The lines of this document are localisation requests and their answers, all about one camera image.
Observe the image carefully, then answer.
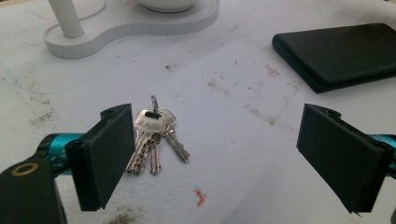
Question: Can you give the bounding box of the silver key bunch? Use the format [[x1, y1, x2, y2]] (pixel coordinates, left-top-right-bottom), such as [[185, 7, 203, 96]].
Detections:
[[125, 94, 191, 175]]

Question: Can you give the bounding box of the white bowl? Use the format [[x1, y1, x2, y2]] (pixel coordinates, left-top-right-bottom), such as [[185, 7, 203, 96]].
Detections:
[[136, 0, 198, 14]]

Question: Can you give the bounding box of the white stand base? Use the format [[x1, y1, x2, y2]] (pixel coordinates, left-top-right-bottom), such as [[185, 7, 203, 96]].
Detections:
[[43, 0, 220, 60]]

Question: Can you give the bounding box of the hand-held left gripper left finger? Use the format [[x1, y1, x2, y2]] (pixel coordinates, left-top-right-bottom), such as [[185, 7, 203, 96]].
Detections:
[[36, 103, 136, 212]]

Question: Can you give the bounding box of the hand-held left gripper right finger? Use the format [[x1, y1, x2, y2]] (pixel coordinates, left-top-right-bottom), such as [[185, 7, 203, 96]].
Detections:
[[296, 103, 396, 215]]

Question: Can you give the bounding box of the white stand post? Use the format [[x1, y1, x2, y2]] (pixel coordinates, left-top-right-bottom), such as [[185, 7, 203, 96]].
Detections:
[[48, 0, 85, 39]]

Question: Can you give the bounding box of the black wallet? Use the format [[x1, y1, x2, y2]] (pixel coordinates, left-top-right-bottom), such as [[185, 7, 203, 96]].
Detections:
[[271, 22, 396, 94]]

